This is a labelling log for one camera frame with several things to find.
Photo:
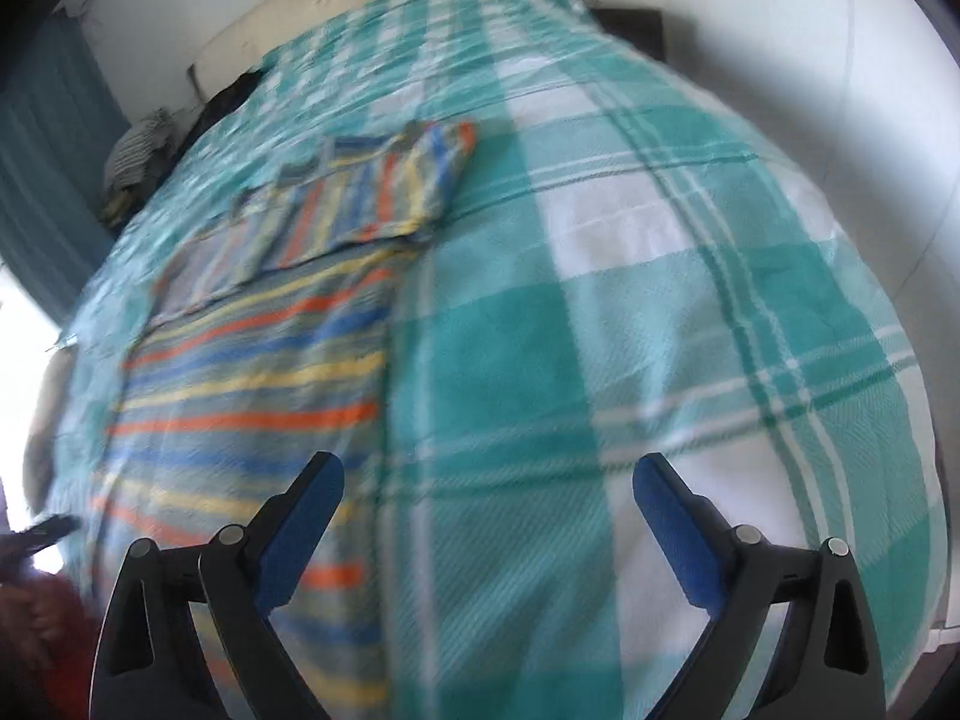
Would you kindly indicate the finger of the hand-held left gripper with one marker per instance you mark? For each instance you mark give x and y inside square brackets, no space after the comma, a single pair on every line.
[41,532]

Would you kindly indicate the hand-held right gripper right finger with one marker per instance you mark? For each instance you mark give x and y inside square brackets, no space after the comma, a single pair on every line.
[675,532]

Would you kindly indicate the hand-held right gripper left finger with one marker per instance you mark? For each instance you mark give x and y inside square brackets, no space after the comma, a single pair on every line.
[300,532]

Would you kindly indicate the striped knit sweater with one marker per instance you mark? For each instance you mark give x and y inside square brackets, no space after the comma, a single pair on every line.
[255,390]

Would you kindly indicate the person's left hand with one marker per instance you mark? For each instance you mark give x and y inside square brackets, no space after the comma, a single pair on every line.
[41,619]

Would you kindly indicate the white printed pillow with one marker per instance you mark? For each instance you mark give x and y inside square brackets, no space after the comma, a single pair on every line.
[49,427]

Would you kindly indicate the teal plaid bed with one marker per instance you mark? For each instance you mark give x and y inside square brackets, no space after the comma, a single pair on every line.
[600,315]

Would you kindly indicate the teal curtain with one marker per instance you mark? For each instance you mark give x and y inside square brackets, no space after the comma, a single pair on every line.
[52,165]

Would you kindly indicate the grey striped knit cushion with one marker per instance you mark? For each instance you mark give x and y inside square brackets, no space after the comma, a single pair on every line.
[139,154]

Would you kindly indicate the black cloth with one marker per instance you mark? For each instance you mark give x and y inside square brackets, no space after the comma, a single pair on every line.
[225,105]

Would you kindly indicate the white wardrobe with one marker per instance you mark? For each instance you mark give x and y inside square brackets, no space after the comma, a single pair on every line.
[825,90]

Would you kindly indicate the dark nightstand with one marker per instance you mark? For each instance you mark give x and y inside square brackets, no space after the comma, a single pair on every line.
[634,30]

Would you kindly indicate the cream padded headboard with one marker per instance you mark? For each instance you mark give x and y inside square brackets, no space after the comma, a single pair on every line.
[360,7]

